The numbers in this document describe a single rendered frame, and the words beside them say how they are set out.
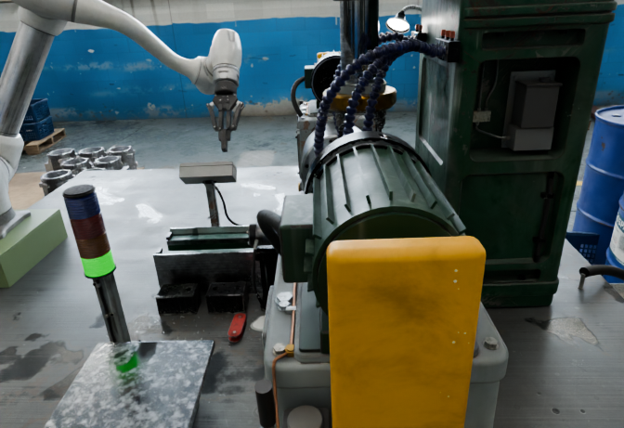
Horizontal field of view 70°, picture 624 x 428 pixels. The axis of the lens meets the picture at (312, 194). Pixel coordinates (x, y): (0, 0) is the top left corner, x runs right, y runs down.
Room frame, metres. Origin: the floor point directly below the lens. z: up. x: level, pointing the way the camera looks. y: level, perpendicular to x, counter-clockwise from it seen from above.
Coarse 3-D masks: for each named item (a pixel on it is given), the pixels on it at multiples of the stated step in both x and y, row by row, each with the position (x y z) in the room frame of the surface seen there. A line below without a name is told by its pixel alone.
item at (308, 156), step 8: (328, 128) 1.41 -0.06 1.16; (360, 128) 1.48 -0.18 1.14; (312, 136) 1.42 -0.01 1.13; (328, 136) 1.32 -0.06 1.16; (336, 136) 1.32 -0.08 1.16; (312, 144) 1.34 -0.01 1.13; (328, 144) 1.32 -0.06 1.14; (304, 152) 1.38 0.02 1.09; (312, 152) 1.32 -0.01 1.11; (304, 160) 1.32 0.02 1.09; (312, 160) 1.32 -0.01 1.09; (304, 168) 1.32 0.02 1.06; (304, 176) 1.32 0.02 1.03; (304, 184) 1.32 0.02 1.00
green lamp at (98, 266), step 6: (96, 258) 0.79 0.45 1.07; (102, 258) 0.80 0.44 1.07; (108, 258) 0.81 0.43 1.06; (84, 264) 0.79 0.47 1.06; (90, 264) 0.79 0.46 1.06; (96, 264) 0.79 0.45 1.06; (102, 264) 0.80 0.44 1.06; (108, 264) 0.80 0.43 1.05; (114, 264) 0.83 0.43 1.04; (84, 270) 0.80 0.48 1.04; (90, 270) 0.79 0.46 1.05; (96, 270) 0.79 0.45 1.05; (102, 270) 0.79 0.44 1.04; (108, 270) 0.80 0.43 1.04; (90, 276) 0.79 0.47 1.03; (96, 276) 0.79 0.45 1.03
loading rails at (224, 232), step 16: (176, 240) 1.15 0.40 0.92; (192, 240) 1.14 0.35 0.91; (208, 240) 1.14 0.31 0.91; (224, 240) 1.14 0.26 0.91; (240, 240) 1.14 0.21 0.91; (160, 256) 1.04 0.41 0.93; (176, 256) 1.04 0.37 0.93; (192, 256) 1.03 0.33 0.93; (208, 256) 1.03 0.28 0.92; (224, 256) 1.03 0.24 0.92; (240, 256) 1.03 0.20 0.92; (160, 272) 1.04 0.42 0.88; (176, 272) 1.04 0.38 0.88; (192, 272) 1.03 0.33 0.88; (208, 272) 1.03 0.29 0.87; (224, 272) 1.03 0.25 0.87; (240, 272) 1.03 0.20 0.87; (256, 272) 1.03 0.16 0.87
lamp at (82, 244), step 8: (104, 232) 0.82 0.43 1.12; (80, 240) 0.79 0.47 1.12; (88, 240) 0.79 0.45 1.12; (96, 240) 0.79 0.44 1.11; (104, 240) 0.81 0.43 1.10; (80, 248) 0.79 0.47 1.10; (88, 248) 0.79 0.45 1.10; (96, 248) 0.79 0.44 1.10; (104, 248) 0.81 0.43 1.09; (80, 256) 0.80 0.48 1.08; (88, 256) 0.79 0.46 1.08; (96, 256) 0.79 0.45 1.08
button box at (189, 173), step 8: (184, 168) 1.33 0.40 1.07; (192, 168) 1.33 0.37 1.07; (200, 168) 1.33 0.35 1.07; (208, 168) 1.33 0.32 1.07; (216, 168) 1.33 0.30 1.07; (224, 168) 1.33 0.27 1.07; (232, 168) 1.33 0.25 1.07; (184, 176) 1.32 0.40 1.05; (192, 176) 1.31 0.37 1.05; (200, 176) 1.31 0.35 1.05; (208, 176) 1.31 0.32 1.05; (216, 176) 1.31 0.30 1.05; (224, 176) 1.31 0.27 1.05; (232, 176) 1.32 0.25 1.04
